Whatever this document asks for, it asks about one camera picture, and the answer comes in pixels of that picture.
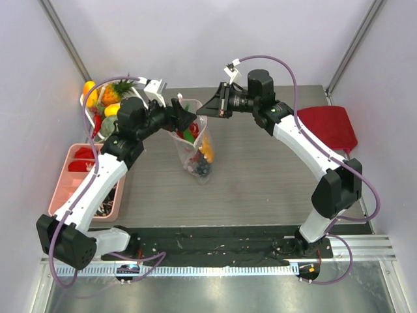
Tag green toy pumpkin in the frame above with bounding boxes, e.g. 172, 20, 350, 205
100, 115, 118, 138

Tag red felt pieces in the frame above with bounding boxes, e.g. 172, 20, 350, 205
68, 147, 95, 173

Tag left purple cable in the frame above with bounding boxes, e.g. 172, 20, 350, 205
48, 76, 168, 289

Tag clear zip top bag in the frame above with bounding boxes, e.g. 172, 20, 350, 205
167, 93, 216, 186

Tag pink compartment tray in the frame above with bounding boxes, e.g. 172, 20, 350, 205
48, 143, 126, 222

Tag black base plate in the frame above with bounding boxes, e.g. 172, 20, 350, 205
61, 224, 373, 269

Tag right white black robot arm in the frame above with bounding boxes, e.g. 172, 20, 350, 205
197, 69, 362, 258

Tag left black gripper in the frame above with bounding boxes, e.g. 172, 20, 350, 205
136, 95, 196, 141

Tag red folded cloth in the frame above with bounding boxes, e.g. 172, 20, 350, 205
298, 106, 358, 155

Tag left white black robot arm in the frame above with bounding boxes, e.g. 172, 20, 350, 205
36, 97, 197, 271

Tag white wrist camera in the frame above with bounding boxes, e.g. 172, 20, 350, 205
138, 77, 167, 107
223, 59, 241, 85

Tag black toy grapes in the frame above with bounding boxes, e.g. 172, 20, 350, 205
194, 158, 212, 178

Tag yellow toy orange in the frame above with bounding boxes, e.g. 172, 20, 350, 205
104, 103, 121, 117

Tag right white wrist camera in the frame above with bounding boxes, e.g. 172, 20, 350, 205
223, 59, 241, 85

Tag yellow orange toy pepper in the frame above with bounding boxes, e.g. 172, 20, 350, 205
83, 80, 98, 108

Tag white plastic basket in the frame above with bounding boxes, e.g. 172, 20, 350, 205
84, 78, 143, 142

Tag orange toy pineapple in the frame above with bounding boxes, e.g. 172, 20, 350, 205
101, 79, 136, 106

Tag red toy chili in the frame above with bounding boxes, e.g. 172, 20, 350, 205
91, 115, 102, 139

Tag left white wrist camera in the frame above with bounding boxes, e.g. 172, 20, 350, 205
138, 77, 167, 107

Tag green toy chili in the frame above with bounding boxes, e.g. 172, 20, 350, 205
181, 123, 195, 143

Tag red plastic lobster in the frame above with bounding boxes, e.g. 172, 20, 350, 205
176, 122, 199, 139

